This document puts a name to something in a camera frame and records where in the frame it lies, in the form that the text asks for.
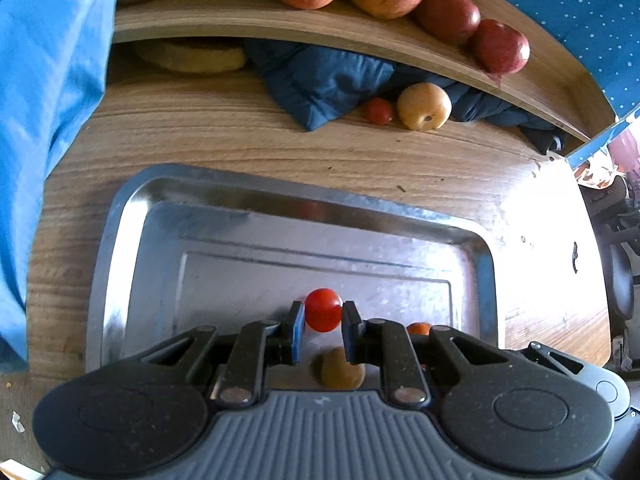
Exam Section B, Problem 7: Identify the orange cherry tomato front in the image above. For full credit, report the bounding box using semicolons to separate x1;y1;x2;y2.
406;322;431;336

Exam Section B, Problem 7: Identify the small brown longan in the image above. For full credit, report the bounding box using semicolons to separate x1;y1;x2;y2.
320;347;366;390

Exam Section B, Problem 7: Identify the red cherry tomato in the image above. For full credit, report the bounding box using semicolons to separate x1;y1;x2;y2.
361;96;394;126
304;288;343;333

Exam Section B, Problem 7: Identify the red cherry tomato back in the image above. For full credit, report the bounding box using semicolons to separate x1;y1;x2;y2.
361;96;394;126

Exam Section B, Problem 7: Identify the steel tray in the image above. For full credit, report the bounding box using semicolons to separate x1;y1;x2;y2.
86;165;504;370

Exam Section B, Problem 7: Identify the black office chair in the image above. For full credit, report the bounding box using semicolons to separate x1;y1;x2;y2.
579;176;639;361

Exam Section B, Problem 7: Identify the yellow apple back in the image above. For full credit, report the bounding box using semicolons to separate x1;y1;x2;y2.
397;82;452;131

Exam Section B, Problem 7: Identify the dark blue cloth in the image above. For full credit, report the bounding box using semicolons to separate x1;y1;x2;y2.
243;39;567;155

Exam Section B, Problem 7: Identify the wooden curved shelf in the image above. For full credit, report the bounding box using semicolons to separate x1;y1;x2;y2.
113;0;617;143

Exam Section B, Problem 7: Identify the red apple right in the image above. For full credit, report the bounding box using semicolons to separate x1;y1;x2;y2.
469;18;530;75

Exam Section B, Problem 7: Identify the light blue cloth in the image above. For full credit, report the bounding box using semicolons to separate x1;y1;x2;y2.
1;0;116;374

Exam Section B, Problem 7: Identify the blue dotted board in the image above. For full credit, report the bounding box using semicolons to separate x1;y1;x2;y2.
506;0;640;167

